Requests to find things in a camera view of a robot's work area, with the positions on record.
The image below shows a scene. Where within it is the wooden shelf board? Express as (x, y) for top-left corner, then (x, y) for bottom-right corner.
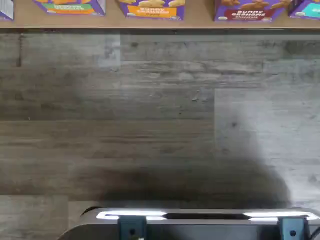
(0, 0), (320, 30)

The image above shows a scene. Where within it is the purple box orange patch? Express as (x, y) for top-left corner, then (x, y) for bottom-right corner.
(116, 0), (185, 22)

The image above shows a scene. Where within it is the purple box brown patch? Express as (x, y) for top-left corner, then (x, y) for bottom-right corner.
(213, 0), (286, 23)

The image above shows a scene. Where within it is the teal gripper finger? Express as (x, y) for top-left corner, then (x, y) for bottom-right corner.
(117, 216), (147, 240)
(277, 216), (310, 240)

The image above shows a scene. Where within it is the purple box green patch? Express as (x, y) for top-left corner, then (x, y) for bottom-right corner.
(31, 0), (107, 17)

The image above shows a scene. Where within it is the purple box teal patch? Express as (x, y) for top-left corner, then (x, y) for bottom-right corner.
(287, 0), (320, 20)

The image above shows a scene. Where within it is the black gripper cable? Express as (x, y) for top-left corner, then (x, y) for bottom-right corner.
(309, 226), (320, 240)

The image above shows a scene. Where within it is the purple white snack box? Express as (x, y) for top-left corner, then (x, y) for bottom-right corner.
(0, 0), (15, 21)

